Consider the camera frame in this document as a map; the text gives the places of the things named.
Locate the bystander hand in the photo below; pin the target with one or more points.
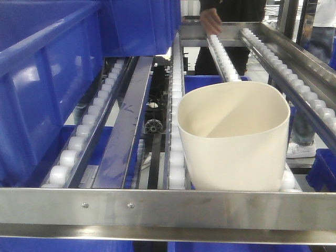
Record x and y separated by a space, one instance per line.
211 21

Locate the white plastic bin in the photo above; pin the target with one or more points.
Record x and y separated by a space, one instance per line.
197 110

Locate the person in dark clothes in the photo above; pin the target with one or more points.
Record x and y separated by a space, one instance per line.
230 11

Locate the blue crate lower level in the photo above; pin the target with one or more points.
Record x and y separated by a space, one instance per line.
198 81

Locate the blue crate upper middle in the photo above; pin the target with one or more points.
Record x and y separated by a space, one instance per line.
138 28

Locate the white sneaker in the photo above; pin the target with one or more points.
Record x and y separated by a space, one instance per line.
296 151

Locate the large blue crate left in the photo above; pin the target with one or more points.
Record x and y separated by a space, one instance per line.
50 54

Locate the middle white roller track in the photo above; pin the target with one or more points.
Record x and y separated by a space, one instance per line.
175 172

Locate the steel divider strip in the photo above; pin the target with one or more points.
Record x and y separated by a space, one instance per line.
118 158

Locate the small blue crate right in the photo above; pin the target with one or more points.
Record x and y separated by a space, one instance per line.
322 174

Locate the left white roller track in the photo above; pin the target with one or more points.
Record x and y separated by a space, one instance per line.
71 163

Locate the steel front rail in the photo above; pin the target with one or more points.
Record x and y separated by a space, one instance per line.
168 215

